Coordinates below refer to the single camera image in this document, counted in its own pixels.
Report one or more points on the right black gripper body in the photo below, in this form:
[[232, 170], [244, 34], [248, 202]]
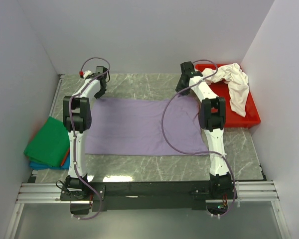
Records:
[[181, 88]]

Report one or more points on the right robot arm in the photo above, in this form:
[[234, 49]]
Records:
[[212, 114]]

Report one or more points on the red plastic bin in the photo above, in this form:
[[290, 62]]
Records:
[[233, 119]]

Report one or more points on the black base beam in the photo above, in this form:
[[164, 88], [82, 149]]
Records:
[[149, 195]]

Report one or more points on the purple t-shirt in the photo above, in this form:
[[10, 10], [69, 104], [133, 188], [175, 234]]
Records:
[[144, 128]]

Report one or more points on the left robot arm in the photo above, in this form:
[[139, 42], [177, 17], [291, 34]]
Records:
[[77, 118]]

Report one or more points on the green folded t-shirt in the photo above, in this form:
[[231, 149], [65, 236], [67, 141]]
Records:
[[49, 145]]

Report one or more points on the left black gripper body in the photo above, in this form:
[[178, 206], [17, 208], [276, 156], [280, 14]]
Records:
[[100, 93]]

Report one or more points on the aluminium rail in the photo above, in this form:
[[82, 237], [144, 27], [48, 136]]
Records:
[[48, 193]]

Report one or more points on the blue folded t-shirt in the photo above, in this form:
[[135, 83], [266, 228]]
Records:
[[38, 166]]

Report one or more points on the white t-shirt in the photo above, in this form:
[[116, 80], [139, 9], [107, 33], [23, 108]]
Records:
[[238, 85]]

